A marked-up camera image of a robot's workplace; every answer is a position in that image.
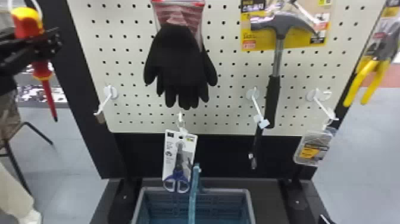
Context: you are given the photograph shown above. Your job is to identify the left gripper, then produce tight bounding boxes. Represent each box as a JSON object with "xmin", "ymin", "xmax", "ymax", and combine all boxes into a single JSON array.
[{"xmin": 0, "ymin": 26, "xmax": 64, "ymax": 77}]

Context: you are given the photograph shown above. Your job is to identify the red screwdriver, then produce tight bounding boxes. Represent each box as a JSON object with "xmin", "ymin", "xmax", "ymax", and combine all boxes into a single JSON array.
[{"xmin": 9, "ymin": 6, "xmax": 59, "ymax": 123}]

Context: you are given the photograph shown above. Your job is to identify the black stool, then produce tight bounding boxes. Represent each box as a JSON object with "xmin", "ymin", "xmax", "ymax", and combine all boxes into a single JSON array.
[{"xmin": 0, "ymin": 120, "xmax": 55, "ymax": 197}]

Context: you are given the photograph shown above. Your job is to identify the black gloves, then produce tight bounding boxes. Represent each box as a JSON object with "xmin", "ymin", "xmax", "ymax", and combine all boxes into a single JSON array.
[{"xmin": 143, "ymin": 0, "xmax": 219, "ymax": 111}]

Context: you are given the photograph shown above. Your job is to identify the person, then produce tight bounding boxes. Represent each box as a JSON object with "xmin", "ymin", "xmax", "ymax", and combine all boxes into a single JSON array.
[{"xmin": 0, "ymin": 161, "xmax": 43, "ymax": 224}]

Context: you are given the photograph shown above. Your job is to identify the blue scissors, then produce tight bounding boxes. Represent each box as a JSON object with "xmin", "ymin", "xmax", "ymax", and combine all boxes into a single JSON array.
[{"xmin": 161, "ymin": 129, "xmax": 199, "ymax": 194}]

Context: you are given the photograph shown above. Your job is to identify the white pegboard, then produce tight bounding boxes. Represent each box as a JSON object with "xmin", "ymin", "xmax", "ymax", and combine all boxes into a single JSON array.
[{"xmin": 24, "ymin": 0, "xmax": 390, "ymax": 224}]

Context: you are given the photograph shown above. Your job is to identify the blue basket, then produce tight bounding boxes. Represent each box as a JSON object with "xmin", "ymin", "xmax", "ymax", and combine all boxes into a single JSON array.
[{"xmin": 130, "ymin": 162, "xmax": 257, "ymax": 224}]

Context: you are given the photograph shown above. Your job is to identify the black screwdriver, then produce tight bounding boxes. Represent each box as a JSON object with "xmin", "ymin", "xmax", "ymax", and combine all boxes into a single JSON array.
[{"xmin": 248, "ymin": 124, "xmax": 265, "ymax": 170}]

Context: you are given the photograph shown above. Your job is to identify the grey hammer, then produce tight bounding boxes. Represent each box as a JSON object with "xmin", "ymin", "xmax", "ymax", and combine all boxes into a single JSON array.
[{"xmin": 240, "ymin": 0, "xmax": 333, "ymax": 129}]

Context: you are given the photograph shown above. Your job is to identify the clear nail packet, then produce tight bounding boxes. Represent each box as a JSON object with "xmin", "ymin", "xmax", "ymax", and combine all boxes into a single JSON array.
[{"xmin": 292, "ymin": 126, "xmax": 338, "ymax": 167}]

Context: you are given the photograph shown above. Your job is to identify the yellow pliers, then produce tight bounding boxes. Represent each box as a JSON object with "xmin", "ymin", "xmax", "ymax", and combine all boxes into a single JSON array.
[{"xmin": 342, "ymin": 0, "xmax": 400, "ymax": 108}]

